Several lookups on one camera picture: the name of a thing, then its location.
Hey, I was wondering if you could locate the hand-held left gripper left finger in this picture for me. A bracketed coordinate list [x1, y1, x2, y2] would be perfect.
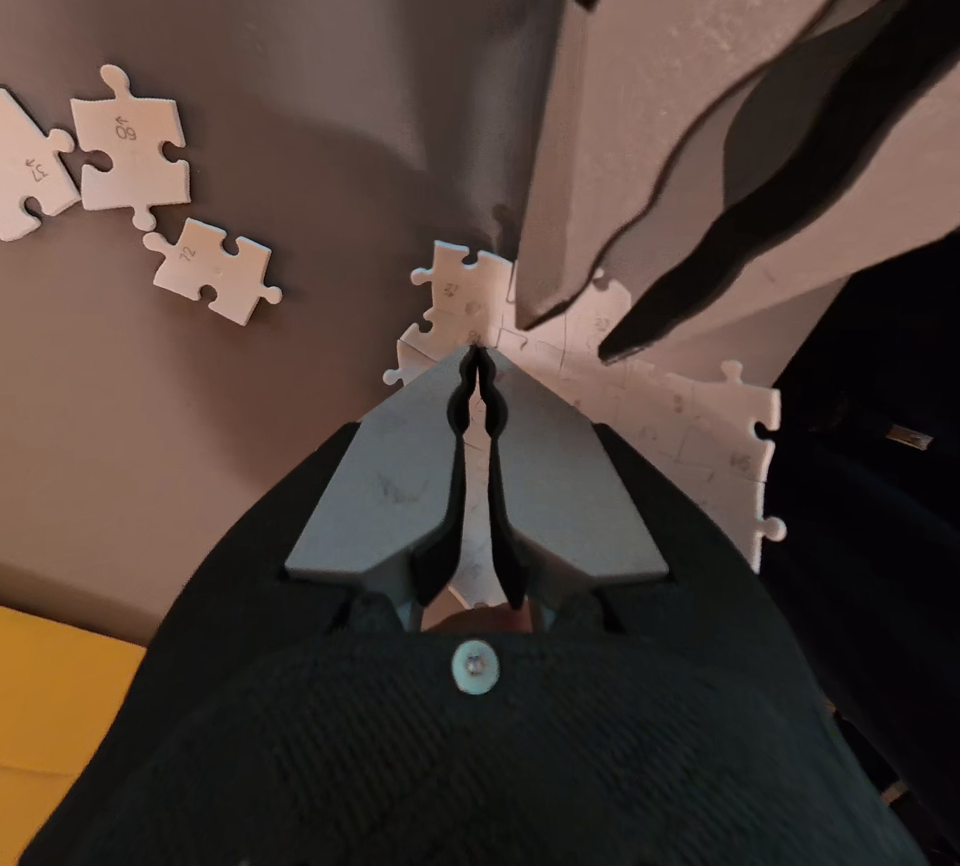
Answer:
[285, 347, 481, 608]

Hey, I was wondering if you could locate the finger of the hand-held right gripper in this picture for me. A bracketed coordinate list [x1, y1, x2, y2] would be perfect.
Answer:
[516, 0, 910, 332]
[598, 0, 960, 364]

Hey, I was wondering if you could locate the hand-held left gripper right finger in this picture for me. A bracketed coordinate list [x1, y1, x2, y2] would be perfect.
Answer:
[478, 348, 670, 610]

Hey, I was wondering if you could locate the partly built puzzle ball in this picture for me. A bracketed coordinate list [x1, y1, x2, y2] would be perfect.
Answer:
[382, 241, 789, 608]

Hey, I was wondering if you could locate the white puzzle piece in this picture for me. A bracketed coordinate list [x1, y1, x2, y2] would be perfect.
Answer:
[0, 88, 82, 243]
[142, 218, 284, 327]
[69, 65, 191, 231]

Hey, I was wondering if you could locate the person's dark-clothed torso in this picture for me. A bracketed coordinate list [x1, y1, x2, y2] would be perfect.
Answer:
[757, 228, 960, 807]

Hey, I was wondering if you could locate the yellow plastic bin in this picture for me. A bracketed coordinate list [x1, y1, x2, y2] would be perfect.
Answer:
[0, 603, 147, 866]

